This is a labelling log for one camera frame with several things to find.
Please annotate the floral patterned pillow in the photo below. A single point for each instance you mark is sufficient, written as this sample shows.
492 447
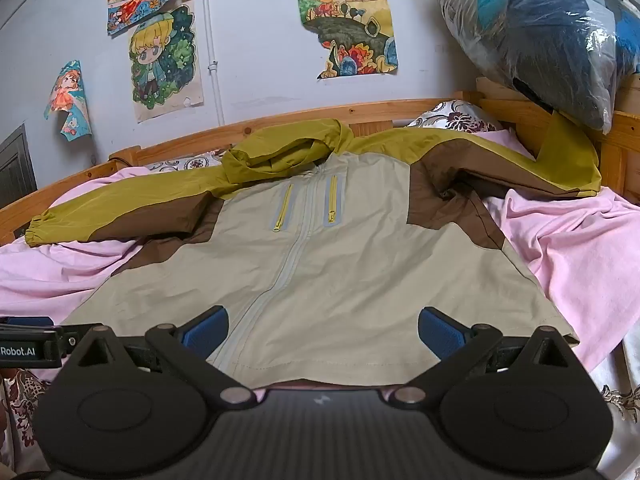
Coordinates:
450 117

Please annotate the pink bed sheet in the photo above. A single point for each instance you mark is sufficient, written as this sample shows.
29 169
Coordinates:
565 240

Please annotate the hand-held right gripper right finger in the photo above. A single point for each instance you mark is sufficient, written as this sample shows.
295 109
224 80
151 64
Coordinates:
441 334

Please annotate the dark door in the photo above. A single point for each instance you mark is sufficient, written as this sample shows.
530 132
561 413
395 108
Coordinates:
15 170

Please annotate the wooden bed frame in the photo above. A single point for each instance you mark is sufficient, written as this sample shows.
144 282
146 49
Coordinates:
280 120

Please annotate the clear plastic bag of clothes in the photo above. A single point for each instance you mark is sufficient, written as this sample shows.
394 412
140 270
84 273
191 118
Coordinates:
540 25

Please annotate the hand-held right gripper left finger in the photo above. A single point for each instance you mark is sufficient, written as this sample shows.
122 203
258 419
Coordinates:
206 334

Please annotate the small orange-haired cartoon wall poster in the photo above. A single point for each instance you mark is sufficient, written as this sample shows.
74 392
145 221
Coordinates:
67 95

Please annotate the blond cartoon figure wall poster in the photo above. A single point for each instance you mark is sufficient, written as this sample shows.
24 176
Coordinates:
162 60

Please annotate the white wall pipe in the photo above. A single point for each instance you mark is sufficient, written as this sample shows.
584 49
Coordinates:
212 60

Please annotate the beige olive brown hooded jacket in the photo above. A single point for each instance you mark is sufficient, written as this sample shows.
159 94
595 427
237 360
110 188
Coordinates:
325 265

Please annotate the landscape drawing wall poster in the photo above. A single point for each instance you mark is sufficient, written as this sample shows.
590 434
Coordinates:
345 20

